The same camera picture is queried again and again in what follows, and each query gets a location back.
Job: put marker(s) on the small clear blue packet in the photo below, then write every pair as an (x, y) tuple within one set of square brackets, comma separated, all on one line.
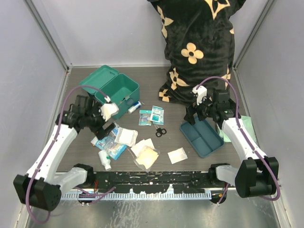
[(114, 132)]

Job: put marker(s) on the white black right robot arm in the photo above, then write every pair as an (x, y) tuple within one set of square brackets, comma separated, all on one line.
[(258, 173)]

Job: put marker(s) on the aluminium slotted rail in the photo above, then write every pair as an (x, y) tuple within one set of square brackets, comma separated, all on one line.
[(92, 194)]

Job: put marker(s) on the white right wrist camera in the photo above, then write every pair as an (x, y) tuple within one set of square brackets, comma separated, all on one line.
[(200, 92)]

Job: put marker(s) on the clear bag blue bandages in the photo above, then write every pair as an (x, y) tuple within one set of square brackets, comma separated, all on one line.
[(144, 119)]

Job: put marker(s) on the clear bag beige pad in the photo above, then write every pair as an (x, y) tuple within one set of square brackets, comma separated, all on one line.
[(146, 158)]

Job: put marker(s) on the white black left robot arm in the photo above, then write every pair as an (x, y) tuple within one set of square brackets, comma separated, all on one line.
[(39, 187)]

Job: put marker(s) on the white gauze pad stack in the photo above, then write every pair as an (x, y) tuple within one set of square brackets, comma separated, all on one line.
[(138, 147)]

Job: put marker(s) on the white blue bandage roll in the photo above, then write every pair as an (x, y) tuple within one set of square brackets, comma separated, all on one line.
[(134, 107)]

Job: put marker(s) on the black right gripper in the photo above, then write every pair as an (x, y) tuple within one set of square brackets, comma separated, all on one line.
[(192, 109)]

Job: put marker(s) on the teal medicine kit box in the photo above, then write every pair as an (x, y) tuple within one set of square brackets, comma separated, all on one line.
[(121, 89)]

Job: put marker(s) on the light green cloth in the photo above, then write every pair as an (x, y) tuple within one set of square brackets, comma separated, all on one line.
[(247, 122)]

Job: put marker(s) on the white plastic bottle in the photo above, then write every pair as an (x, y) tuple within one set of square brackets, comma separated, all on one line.
[(105, 160)]

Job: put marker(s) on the small white gauze packet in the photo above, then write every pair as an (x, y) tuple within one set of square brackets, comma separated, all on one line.
[(177, 155)]

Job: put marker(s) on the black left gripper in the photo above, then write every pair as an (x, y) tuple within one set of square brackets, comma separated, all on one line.
[(96, 109)]

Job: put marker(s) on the teal white sachet packet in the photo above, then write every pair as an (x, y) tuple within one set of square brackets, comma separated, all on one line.
[(157, 115)]

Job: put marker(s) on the white gauze pack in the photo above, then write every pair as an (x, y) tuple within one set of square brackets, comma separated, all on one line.
[(126, 136)]

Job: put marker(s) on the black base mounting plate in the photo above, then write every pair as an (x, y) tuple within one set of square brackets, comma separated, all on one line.
[(153, 182)]

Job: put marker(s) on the large blue cotton pack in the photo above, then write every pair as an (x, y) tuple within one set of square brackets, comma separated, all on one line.
[(113, 149)]

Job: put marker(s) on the black handled scissors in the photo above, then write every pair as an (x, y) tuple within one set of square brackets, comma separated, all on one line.
[(159, 131)]

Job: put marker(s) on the dark teal divided tray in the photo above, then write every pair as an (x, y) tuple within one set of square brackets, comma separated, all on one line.
[(202, 137)]

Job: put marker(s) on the black floral plush blanket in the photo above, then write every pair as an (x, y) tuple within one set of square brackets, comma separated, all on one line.
[(200, 43)]

